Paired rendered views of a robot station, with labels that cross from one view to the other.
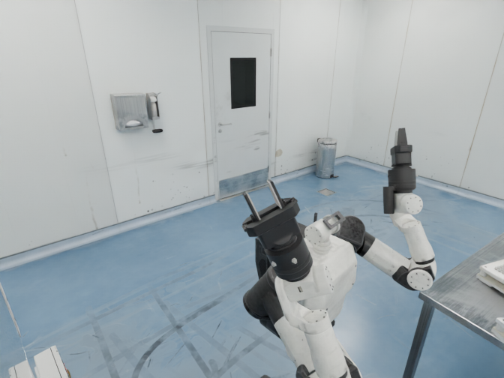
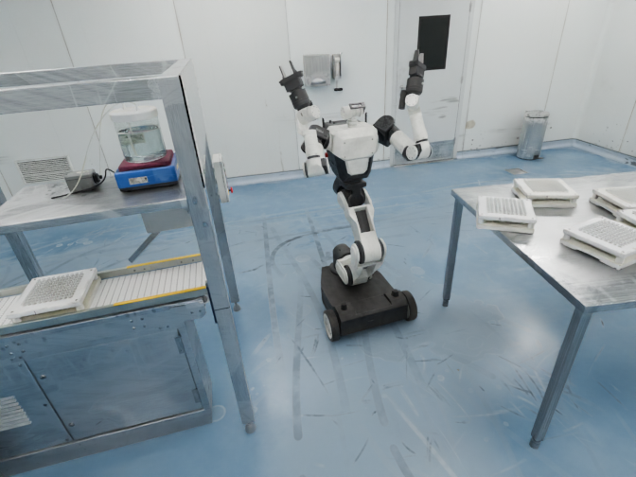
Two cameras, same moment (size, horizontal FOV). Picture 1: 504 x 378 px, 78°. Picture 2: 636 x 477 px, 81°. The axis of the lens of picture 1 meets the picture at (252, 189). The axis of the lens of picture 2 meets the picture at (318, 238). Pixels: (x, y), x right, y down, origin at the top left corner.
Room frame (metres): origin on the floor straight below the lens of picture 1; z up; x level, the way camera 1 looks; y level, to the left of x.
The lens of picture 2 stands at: (-1.09, -1.07, 1.73)
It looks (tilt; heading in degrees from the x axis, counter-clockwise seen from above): 29 degrees down; 30
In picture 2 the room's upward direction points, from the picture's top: 4 degrees counter-clockwise
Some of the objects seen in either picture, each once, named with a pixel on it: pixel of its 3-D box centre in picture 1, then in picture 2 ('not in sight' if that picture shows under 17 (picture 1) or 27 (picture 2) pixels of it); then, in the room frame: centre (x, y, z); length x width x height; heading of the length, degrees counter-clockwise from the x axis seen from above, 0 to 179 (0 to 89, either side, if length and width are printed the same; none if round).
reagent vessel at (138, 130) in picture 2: not in sight; (139, 131); (-0.21, 0.12, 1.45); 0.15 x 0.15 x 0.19
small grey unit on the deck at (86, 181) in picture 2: not in sight; (85, 180); (-0.35, 0.30, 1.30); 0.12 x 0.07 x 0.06; 133
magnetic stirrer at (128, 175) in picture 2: not in sight; (150, 168); (-0.21, 0.12, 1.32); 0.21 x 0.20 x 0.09; 43
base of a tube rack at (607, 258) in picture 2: not in sight; (607, 245); (0.66, -1.47, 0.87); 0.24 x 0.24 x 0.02; 52
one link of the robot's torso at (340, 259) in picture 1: (304, 274); (348, 148); (0.91, -0.19, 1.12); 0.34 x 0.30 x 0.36; 135
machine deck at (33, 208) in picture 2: not in sight; (100, 197); (-0.37, 0.22, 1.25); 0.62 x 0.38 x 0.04; 133
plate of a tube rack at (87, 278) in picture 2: not in sight; (55, 291); (-0.55, 0.44, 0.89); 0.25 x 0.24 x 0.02; 43
